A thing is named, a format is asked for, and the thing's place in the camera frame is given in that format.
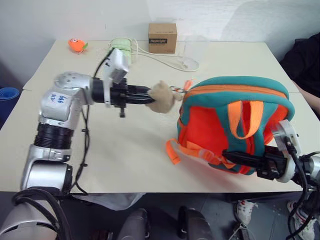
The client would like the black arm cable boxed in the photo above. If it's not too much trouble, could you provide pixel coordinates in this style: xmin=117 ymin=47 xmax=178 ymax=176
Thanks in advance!
xmin=286 ymin=141 xmax=320 ymax=240
xmin=66 ymin=49 xmax=114 ymax=197

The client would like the dark rounded shape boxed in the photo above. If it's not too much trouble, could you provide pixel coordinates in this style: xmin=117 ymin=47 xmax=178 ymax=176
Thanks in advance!
xmin=116 ymin=208 xmax=151 ymax=240
xmin=177 ymin=205 xmax=214 ymax=240

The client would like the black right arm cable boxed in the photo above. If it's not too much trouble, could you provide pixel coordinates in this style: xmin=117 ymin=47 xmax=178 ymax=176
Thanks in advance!
xmin=286 ymin=141 xmax=320 ymax=240

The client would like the clear plastic bag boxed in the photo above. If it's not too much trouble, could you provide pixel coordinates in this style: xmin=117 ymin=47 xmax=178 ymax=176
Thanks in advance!
xmin=74 ymin=192 xmax=146 ymax=211

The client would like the orange plush toy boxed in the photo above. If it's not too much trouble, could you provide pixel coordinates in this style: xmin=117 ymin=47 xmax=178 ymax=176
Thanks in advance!
xmin=67 ymin=37 xmax=89 ymax=54

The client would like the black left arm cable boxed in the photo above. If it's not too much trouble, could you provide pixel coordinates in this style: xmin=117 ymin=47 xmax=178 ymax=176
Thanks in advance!
xmin=66 ymin=49 xmax=114 ymax=197

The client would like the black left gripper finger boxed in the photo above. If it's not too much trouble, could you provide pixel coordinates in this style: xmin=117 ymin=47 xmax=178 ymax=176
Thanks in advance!
xmin=127 ymin=85 xmax=153 ymax=96
xmin=127 ymin=95 xmax=156 ymax=105

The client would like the white cord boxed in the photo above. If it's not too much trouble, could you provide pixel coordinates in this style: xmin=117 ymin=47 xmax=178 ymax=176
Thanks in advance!
xmin=129 ymin=38 xmax=201 ymax=74

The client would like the clear plastic cup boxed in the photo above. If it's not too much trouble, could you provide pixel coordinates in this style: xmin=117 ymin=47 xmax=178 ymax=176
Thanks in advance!
xmin=183 ymin=36 xmax=211 ymax=73

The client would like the person in black clothes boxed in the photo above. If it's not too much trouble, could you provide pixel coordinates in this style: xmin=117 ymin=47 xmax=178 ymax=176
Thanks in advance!
xmin=279 ymin=32 xmax=320 ymax=99

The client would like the brown cardboard box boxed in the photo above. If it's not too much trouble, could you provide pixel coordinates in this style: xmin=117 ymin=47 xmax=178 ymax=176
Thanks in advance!
xmin=147 ymin=22 xmax=179 ymax=54

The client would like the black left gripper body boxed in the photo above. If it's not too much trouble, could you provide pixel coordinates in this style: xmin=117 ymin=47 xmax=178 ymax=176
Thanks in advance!
xmin=109 ymin=78 xmax=131 ymax=118

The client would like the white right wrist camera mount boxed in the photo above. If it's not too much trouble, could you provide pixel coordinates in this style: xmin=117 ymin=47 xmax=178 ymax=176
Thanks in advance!
xmin=271 ymin=119 xmax=304 ymax=184

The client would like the orange and teal backpack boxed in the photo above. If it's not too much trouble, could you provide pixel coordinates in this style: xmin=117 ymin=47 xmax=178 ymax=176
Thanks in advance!
xmin=165 ymin=76 xmax=296 ymax=176

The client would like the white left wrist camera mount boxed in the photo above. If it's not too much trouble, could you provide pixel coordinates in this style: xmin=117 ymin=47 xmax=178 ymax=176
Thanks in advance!
xmin=102 ymin=48 xmax=131 ymax=108

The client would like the light green roll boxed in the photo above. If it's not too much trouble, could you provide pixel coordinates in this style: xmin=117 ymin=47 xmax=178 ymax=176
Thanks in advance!
xmin=109 ymin=37 xmax=134 ymax=66

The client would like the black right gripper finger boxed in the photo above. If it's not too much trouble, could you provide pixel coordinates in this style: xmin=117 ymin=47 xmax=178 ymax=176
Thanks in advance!
xmin=233 ymin=162 xmax=263 ymax=173
xmin=222 ymin=149 xmax=266 ymax=165

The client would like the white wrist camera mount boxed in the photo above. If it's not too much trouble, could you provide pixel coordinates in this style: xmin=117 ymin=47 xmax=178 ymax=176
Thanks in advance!
xmin=102 ymin=48 xmax=131 ymax=108
xmin=271 ymin=119 xmax=304 ymax=184

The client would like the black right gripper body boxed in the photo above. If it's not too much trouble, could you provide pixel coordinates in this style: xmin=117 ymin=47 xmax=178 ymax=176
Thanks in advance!
xmin=255 ymin=145 xmax=288 ymax=180

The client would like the beige plush keychain toy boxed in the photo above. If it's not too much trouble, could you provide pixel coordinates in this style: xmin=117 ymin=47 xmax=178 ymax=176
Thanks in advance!
xmin=146 ymin=79 xmax=186 ymax=115

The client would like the white sneaker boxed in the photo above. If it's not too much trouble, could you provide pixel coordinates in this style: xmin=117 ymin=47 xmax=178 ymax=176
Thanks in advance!
xmin=286 ymin=199 xmax=319 ymax=239
xmin=234 ymin=199 xmax=259 ymax=226

